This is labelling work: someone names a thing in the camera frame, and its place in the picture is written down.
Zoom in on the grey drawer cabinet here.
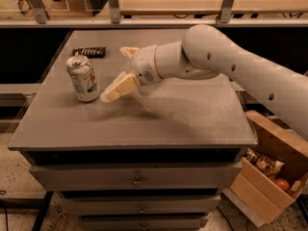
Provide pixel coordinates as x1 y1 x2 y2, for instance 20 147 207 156
9 29 256 231

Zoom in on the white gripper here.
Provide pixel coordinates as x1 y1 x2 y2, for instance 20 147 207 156
100 45 162 103

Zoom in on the open cardboard box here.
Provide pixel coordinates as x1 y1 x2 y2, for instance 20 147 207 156
223 111 308 227

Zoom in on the middle metal railing post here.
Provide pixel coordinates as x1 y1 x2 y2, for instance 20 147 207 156
109 0 121 24

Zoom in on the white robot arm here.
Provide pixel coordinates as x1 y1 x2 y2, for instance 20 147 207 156
100 24 308 139

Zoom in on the right metal railing post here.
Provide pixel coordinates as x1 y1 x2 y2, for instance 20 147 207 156
218 0 234 23

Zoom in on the colourful bottle behind glass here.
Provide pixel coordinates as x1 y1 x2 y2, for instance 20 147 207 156
17 0 35 18

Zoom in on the left metal railing post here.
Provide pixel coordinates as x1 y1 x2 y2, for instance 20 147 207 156
30 0 48 24

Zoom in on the red apple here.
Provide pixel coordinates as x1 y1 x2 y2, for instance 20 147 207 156
274 178 290 192

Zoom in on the dark snack bar wrapper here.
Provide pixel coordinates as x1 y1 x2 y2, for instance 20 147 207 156
72 46 106 59

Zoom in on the top drawer round knob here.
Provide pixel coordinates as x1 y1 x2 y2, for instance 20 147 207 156
132 177 142 187

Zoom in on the crumpled snack bag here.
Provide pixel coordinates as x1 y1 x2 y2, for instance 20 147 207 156
244 148 284 181

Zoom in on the metal railing post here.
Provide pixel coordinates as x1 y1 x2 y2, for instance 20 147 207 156
109 0 121 24
218 0 234 23
30 0 48 24

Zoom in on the white green 7up can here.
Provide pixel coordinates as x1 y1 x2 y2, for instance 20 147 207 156
66 55 99 102

